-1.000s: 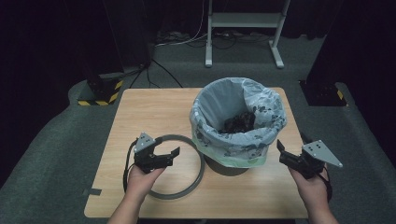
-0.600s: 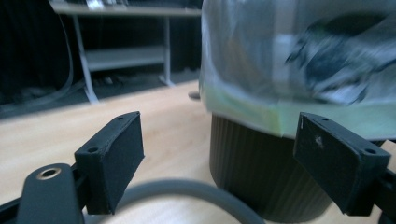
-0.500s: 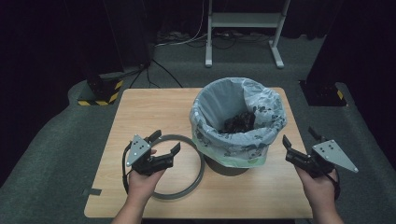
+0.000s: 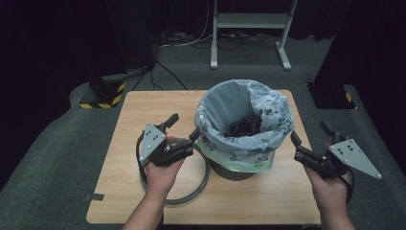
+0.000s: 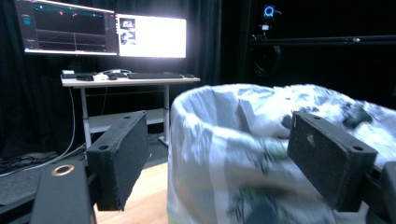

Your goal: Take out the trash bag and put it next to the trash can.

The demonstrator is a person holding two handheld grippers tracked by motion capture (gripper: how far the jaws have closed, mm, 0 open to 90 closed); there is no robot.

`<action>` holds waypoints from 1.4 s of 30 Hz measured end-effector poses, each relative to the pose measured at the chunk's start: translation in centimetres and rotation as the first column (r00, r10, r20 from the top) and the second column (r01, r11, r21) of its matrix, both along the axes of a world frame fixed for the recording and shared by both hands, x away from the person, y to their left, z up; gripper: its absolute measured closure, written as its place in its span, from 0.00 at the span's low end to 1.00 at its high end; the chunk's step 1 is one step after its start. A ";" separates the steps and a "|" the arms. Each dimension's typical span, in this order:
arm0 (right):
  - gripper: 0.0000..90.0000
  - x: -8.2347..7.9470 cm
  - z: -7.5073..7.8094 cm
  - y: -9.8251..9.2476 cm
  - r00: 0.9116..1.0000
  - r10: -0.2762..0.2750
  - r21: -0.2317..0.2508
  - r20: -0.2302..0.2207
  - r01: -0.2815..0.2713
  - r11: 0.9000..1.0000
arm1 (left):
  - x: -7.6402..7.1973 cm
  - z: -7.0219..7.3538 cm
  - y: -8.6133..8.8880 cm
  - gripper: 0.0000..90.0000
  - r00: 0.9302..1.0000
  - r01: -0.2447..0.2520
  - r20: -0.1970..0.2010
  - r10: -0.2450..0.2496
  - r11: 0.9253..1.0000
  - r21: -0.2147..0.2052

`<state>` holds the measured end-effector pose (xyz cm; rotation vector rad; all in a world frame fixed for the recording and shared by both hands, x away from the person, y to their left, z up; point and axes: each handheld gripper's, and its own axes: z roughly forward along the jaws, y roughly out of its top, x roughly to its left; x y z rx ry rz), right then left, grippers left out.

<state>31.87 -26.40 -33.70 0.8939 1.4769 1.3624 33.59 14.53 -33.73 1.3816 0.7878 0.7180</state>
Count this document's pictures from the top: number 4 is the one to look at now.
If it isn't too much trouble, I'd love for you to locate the black yellow striped stand base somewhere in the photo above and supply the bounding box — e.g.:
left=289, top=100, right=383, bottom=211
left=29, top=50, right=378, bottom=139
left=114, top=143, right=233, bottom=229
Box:
left=79, top=75, right=127, bottom=109

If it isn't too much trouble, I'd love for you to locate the person's right hand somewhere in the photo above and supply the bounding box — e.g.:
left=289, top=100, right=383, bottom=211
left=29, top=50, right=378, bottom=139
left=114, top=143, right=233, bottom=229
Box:
left=304, top=165, right=352, bottom=217

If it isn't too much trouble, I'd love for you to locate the white patterned plastic bag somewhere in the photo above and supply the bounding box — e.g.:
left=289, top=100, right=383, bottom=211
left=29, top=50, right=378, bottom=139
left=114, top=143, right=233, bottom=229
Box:
left=194, top=80, right=295, bottom=173

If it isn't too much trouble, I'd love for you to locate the dark ribbed trash bin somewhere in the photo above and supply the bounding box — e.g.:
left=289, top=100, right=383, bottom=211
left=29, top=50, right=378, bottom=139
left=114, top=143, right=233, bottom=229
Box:
left=209, top=160, right=257, bottom=182

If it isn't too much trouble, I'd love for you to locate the grey bin rim ring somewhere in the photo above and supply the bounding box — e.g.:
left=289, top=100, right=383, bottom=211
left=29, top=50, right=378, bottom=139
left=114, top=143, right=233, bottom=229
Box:
left=139, top=137, right=211, bottom=206

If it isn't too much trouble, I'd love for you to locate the person's left hand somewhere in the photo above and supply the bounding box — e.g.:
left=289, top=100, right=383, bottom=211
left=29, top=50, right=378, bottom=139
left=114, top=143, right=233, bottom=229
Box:
left=144, top=157, right=187, bottom=200

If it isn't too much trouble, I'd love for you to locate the dark crumpled waste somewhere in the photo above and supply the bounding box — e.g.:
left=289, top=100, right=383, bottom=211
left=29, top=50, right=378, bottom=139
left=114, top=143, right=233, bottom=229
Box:
left=227, top=114, right=263, bottom=138

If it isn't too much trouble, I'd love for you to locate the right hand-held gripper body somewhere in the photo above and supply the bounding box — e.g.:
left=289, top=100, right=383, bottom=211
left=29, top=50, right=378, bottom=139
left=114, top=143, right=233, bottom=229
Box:
left=293, top=132, right=383, bottom=180

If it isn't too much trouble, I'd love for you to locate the white floor cable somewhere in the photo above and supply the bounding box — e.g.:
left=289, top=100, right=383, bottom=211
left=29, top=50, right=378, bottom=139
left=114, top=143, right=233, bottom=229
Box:
left=159, top=0, right=214, bottom=49

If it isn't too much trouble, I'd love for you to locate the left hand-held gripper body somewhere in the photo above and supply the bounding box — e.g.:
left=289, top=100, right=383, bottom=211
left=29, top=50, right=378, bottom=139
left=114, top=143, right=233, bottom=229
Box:
left=138, top=122, right=195, bottom=168

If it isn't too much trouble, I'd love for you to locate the black floor cable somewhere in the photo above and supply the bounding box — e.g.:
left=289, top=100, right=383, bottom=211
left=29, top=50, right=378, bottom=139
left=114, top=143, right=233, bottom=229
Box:
left=132, top=60, right=189, bottom=91

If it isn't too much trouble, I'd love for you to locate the white metal stand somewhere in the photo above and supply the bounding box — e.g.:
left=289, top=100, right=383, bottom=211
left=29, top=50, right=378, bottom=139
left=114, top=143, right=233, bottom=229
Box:
left=210, top=0, right=300, bottom=71

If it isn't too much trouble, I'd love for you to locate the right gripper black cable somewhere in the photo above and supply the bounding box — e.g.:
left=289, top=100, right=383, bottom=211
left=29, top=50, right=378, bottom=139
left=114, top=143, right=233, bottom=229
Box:
left=338, top=169, right=356, bottom=204

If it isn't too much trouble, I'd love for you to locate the bundle of floor cables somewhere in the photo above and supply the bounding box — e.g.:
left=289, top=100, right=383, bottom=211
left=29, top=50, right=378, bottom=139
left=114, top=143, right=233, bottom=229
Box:
left=161, top=30, right=282, bottom=52

